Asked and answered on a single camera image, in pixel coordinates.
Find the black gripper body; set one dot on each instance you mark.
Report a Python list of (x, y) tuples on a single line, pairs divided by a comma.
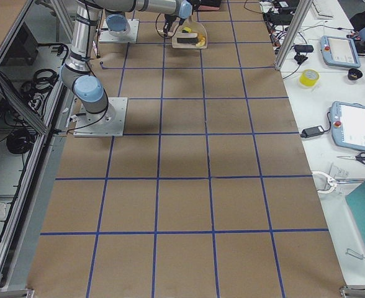
[(169, 19)]

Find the yellow green sponge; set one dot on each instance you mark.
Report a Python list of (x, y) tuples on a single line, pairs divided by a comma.
[(186, 30)]

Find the beige hand brush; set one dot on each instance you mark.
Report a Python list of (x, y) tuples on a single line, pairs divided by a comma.
[(182, 40)]

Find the toy croissant bread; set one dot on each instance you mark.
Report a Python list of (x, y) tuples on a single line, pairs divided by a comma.
[(201, 41)]

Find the beige plastic dustpan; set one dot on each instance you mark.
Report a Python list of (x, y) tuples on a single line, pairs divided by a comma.
[(196, 27)]

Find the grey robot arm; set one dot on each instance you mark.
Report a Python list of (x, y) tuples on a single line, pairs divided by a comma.
[(117, 23), (76, 73)]

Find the black lined trash bin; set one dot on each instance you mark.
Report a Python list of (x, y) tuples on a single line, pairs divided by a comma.
[(208, 5)]

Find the yellow tape roll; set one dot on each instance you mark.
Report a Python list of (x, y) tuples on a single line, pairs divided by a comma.
[(309, 78)]

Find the blue teach pendant far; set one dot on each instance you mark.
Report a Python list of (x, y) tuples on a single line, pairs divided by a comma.
[(340, 52)]

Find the blue teach pendant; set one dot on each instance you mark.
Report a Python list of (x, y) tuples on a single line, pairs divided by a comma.
[(340, 52), (348, 125)]

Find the black power adapter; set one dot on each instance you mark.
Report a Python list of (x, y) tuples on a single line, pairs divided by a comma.
[(313, 132)]

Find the blue teach pendant near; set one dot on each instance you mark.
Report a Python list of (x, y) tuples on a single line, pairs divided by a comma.
[(348, 125)]

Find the black scissors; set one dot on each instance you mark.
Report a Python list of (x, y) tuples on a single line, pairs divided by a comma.
[(360, 157)]

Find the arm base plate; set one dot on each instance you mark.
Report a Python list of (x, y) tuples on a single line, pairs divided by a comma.
[(107, 124), (129, 35)]

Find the aluminium frame post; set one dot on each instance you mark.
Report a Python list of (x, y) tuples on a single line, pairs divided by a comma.
[(297, 20)]

